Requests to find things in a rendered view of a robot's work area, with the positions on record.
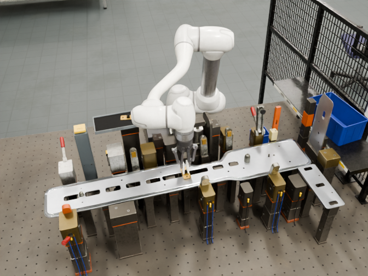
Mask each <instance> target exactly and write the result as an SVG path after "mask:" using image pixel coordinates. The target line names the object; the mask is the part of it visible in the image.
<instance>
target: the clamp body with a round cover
mask: <svg viewBox="0 0 368 276"><path fill-rule="evenodd" d="M140 149H141V158H142V159H141V160H142V164H143V168H144V169H148V168H152V167H156V166H157V165H158V164H157V154H156V153H157V152H156V149H155V146H154V143H153V142H148V143H143V144H141V145H140ZM150 182H151V183H154V182H158V178H155V179H150ZM153 197H154V200H153V202H158V201H161V198H160V195H155V196H153Z"/></svg>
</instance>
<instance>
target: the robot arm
mask: <svg viewBox="0 0 368 276"><path fill-rule="evenodd" d="M233 47H234V33H233V32H232V31H231V30H229V29H227V28H224V27H216V26H204V27H192V26H191V25H188V24H184V25H181V26H180V27H179V28H178V29H177V31H176V33H175V38H174V48H175V54H176V58H177V65H176V66H175V68H174V69H173V70H172V71H171V72H170V73H168V74H167V75H166V76H165V77H164V78H163V79H162V80H161V81H160V82H159V83H158V84H157V85H156V86H155V87H154V88H153V89H152V90H151V92H150V93H149V95H148V98H147V100H145V101H144V102H143V103H142V104H141V105H139V106H136V107H135V108H133V110H132V111H131V120H132V123H133V124H134V125H135V126H136V127H139V128H143V129H162V128H171V129H173V130H175V136H176V139H177V145H176V147H175V148H172V152H173V154H174V155H175V159H176V162H177V164H178V165H180V168H181V169H182V173H183V174H185V164H184V162H183V155H184V153H185V152H186V153H187V160H186V170H187V173H188V174H189V167H191V162H193V161H194V159H195V155H196V150H197V148H198V146H197V144H196V143H195V144H193V142H192V139H193V137H194V124H195V121H196V114H203V112H207V113H208V114H216V113H219V112H221V111H222V110H223V109H224V108H225V103H226V99H225V96H224V95H223V94H222V93H221V92H219V90H218V89H217V87H216V85H217V78H218V73H219V67H220V60H221V58H222V56H223V55H224V54H225V53H227V52H229V51H231V50H232V49H233ZM193 52H202V54H203V67H202V79H201V86H200V87H199V88H198V90H197V91H190V90H189V89H188V88H187V87H186V86H184V85H181V84H178V85H175V86H173V85H174V84H175V83H176V82H177V81H179V80H180V79H181V78H182V77H183V76H184V75H185V74H186V72H187V71H188V69H189V66H190V63H191V58H192V54H193ZM172 86H173V87H172ZM169 88H171V89H170V90H169V92H168V95H167V98H166V106H164V105H163V103H162V102H161V101H160V97H161V96H162V95H163V94H164V93H165V92H166V91H167V90H168V89H169ZM191 148H192V153H191V157H190V149H191ZM177 150H179V151H180V160H179V159H178V156H177V153H176V152H177Z"/></svg>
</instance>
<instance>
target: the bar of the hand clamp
mask: <svg viewBox="0 0 368 276"><path fill-rule="evenodd" d="M265 112H266V110H265V107H264V106H257V112H256V130H257V136H258V129H259V128H261V131H262V132H261V134H262V135H263V124H264V114H265Z"/></svg>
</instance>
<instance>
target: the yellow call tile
mask: <svg viewBox="0 0 368 276"><path fill-rule="evenodd" d="M73 127H74V133H75V134H76V133H83V132H86V129H85V124H80V125H74V126H73Z"/></svg>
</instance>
